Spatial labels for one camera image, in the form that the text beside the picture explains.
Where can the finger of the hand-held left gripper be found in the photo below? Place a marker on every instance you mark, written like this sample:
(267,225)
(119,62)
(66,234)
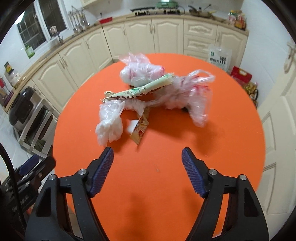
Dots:
(47,163)
(27,166)

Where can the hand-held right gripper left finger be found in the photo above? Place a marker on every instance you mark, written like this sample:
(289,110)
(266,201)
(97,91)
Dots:
(103,171)

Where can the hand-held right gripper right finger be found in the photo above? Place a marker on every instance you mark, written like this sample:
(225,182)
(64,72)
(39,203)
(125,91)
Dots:
(193,172)

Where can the small clear plastic bag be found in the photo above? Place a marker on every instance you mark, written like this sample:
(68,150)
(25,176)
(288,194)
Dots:
(109,122)

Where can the brown snack packet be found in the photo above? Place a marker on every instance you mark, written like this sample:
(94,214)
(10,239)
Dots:
(138,136)

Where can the white paper scrap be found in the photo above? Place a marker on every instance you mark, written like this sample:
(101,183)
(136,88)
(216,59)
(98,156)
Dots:
(133,126)

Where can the clear plastic film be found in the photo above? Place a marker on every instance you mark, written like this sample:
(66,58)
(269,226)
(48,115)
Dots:
(136,104)

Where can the clear red-printed plastic bag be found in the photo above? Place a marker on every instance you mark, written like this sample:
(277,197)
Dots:
(196,97)

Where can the green white paper wrapper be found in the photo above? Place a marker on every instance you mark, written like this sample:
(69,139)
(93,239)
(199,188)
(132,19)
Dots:
(143,89)

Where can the white-stuffed clear plastic bag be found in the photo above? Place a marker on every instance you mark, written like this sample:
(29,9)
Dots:
(138,74)

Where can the white metal rack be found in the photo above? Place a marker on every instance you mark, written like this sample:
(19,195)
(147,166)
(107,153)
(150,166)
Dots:
(34,139)

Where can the black rice cooker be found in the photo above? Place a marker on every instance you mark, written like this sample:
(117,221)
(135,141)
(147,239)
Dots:
(23,109)

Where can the chopstick holder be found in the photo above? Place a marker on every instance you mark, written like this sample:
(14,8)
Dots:
(5,97)

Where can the red utensil holder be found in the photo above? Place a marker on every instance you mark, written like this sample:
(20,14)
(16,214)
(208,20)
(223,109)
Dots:
(1,82)

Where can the clear storage jar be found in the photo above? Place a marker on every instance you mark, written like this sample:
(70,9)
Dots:
(12,77)

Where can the white panel door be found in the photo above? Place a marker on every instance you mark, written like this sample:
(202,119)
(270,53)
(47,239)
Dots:
(277,139)

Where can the cooking oil bottles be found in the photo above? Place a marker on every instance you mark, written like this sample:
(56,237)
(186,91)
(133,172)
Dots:
(251,92)

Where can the yellow green label bottle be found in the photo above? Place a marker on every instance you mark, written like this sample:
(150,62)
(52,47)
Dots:
(8,66)

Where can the red gift bag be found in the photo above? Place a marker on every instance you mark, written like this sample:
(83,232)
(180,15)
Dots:
(241,75)

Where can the green white packet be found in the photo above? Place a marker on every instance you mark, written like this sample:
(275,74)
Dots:
(30,51)

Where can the white rice bag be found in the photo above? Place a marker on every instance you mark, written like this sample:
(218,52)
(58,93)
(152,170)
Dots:
(219,58)

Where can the metal faucet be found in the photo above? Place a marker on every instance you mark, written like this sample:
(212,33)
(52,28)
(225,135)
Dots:
(61,39)

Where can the kitchen window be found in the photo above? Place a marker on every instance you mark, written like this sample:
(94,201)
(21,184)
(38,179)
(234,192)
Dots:
(32,30)

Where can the cream kitchen cabinets with countertop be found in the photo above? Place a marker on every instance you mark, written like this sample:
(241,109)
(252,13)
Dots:
(138,34)

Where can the hanging metal kitchen utensils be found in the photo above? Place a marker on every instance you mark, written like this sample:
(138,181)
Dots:
(79,23)

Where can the red rectangular tray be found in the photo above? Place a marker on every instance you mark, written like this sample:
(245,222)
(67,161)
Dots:
(105,21)

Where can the condiment bottles on counter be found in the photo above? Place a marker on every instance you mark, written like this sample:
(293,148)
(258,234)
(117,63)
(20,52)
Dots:
(237,19)

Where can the frying pan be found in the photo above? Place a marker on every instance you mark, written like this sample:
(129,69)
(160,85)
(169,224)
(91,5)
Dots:
(201,12)

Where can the black gas stove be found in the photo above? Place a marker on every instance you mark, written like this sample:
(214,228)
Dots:
(150,11)

